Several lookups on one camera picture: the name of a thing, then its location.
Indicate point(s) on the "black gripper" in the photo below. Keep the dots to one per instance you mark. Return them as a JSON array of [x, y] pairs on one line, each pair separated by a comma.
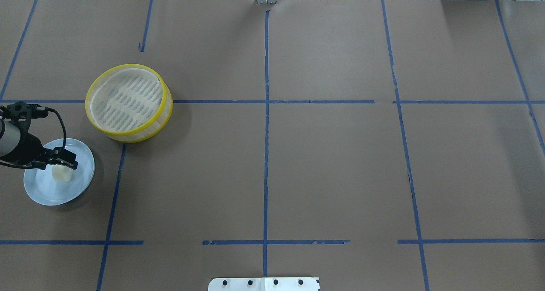
[[26, 149]]

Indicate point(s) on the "white steamed bun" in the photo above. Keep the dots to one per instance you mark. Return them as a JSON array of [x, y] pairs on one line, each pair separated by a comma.
[[62, 174]]

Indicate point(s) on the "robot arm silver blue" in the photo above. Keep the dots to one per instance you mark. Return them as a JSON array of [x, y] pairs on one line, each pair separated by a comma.
[[8, 126]]

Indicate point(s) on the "yellow bamboo steamer basket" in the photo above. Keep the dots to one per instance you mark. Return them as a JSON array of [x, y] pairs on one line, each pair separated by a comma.
[[129, 103]]

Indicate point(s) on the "light blue plate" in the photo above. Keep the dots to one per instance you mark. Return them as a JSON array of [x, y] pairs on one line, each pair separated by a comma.
[[43, 189]]

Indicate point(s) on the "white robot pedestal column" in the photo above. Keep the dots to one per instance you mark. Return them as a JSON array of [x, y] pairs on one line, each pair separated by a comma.
[[265, 284]]

